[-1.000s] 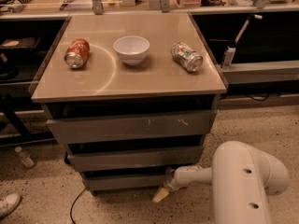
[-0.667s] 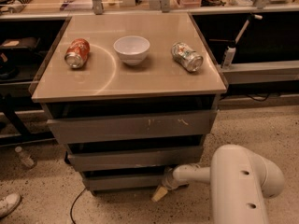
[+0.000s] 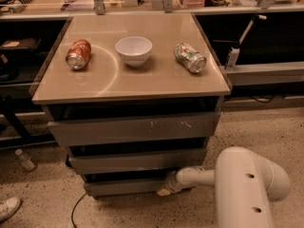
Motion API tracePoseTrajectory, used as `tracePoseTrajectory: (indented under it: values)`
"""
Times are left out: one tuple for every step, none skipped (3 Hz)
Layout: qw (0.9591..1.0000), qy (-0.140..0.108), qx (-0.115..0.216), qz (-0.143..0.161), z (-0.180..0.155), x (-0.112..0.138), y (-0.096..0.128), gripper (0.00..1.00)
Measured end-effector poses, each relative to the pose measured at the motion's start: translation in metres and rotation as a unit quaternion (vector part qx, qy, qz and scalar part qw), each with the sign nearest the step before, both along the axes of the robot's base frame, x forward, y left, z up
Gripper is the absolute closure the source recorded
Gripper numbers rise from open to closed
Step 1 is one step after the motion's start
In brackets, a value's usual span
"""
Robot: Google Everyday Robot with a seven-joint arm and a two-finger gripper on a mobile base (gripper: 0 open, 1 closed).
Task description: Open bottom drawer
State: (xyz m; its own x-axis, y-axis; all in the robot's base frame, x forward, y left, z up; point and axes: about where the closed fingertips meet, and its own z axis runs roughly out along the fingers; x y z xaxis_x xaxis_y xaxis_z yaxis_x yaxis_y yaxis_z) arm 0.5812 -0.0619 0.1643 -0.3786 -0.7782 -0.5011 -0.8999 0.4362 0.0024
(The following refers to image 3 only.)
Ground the grey middle drawer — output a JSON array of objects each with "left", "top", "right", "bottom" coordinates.
[{"left": 69, "top": 148, "right": 206, "bottom": 175}]

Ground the orange soda can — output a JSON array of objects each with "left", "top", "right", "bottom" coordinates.
[{"left": 66, "top": 39, "right": 91, "bottom": 70}]

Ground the grey top drawer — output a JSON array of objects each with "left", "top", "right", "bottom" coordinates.
[{"left": 48, "top": 112, "right": 219, "bottom": 146}]

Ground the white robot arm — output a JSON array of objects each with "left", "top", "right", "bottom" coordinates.
[{"left": 158, "top": 147, "right": 291, "bottom": 228}]

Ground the black box on shelf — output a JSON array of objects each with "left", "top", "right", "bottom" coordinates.
[{"left": 0, "top": 38, "right": 41, "bottom": 51}]

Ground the black floor cable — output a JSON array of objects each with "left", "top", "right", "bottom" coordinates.
[{"left": 70, "top": 192, "right": 89, "bottom": 228}]

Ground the white sneaker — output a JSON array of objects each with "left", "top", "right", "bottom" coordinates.
[{"left": 0, "top": 197, "right": 22, "bottom": 222}]

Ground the silver green soda can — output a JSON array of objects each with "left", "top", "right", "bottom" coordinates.
[{"left": 174, "top": 43, "right": 207, "bottom": 74}]

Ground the white glue bottle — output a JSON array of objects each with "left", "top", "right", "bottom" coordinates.
[{"left": 225, "top": 47, "right": 240, "bottom": 70}]

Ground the white handled tool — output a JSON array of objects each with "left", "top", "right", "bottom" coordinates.
[{"left": 238, "top": 14, "right": 267, "bottom": 45}]

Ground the clear plastic water bottle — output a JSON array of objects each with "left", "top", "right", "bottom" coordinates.
[{"left": 15, "top": 149, "right": 36, "bottom": 172}]

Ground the grey bottom drawer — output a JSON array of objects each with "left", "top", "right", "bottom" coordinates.
[{"left": 84, "top": 178, "right": 164, "bottom": 197}]

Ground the grey drawer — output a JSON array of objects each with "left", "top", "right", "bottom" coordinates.
[
  {"left": 48, "top": 112, "right": 219, "bottom": 146},
  {"left": 84, "top": 178, "right": 164, "bottom": 197},
  {"left": 69, "top": 148, "right": 206, "bottom": 175}
]

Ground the white bowl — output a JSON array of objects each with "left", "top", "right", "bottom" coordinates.
[{"left": 115, "top": 36, "right": 153, "bottom": 67}]

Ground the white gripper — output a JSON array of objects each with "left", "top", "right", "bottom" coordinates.
[{"left": 157, "top": 171, "right": 194, "bottom": 197}]

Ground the grey drawer cabinet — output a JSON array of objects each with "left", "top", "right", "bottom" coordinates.
[{"left": 28, "top": 12, "right": 233, "bottom": 200}]

